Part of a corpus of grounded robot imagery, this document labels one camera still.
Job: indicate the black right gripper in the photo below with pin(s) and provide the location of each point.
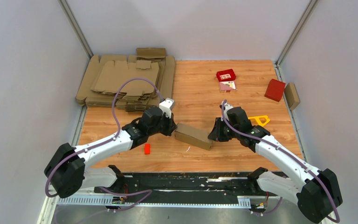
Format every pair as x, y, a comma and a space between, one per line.
216, 134

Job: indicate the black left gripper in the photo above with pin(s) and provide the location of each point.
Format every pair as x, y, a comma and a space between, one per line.
172, 125

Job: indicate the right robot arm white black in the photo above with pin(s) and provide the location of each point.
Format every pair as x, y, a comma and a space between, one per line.
316, 192

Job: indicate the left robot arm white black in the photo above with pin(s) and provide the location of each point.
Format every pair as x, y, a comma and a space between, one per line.
69, 169

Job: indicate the red box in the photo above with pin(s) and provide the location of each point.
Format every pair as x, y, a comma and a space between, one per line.
275, 90

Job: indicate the small brown cardboard box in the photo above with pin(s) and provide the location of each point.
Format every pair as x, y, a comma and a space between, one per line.
291, 96

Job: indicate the small red block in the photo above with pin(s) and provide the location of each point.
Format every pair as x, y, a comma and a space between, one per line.
147, 149

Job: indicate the clear case with shapes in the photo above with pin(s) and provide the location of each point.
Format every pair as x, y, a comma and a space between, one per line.
227, 86

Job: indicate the red plastic basket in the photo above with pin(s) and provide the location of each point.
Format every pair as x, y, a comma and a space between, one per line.
226, 75

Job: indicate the stack of flat cardboard blanks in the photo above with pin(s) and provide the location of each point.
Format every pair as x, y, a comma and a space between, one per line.
136, 82

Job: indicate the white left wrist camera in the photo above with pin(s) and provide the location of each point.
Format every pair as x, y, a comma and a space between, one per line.
166, 106

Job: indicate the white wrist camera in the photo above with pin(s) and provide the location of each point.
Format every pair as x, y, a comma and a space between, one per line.
225, 107
166, 106

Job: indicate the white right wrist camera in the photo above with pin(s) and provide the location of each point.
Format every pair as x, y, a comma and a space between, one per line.
225, 107

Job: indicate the yellow triangular plastic frame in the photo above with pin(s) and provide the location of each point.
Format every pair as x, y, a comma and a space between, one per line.
260, 120

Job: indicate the aluminium frame rail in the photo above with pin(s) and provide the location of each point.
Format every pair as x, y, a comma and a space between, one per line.
111, 200

